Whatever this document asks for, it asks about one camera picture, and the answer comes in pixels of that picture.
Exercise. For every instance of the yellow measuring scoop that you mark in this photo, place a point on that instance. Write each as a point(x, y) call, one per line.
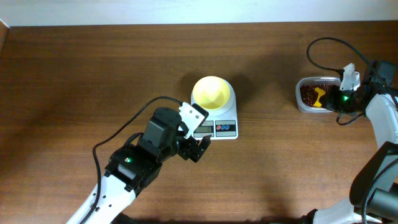
point(320, 92)

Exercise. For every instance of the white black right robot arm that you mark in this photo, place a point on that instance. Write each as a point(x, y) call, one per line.
point(373, 193)

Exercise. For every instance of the white digital kitchen scale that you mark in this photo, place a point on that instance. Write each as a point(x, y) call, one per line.
point(221, 124)

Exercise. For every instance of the yellow plastic bowl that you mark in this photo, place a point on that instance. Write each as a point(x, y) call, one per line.
point(211, 92)

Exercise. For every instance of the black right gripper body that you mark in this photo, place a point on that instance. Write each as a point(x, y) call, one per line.
point(339, 100)

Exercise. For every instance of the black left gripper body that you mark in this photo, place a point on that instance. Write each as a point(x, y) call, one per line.
point(184, 146)

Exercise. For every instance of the clear plastic bean container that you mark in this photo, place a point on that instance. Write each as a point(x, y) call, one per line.
point(313, 80)

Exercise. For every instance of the red adzuki beans in container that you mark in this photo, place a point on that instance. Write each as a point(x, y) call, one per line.
point(308, 94)

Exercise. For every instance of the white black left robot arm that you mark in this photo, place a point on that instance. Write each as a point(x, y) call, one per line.
point(138, 162)

